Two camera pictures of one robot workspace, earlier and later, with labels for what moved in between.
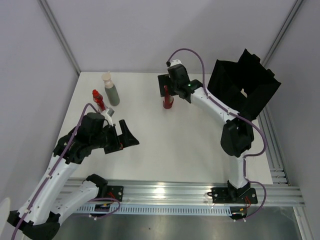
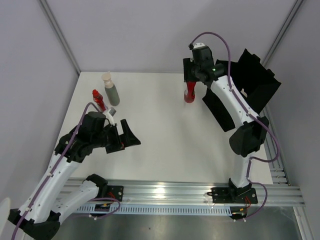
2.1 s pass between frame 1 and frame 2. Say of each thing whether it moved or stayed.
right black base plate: stayed
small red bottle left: stayed
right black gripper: moved
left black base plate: stayed
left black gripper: stayed
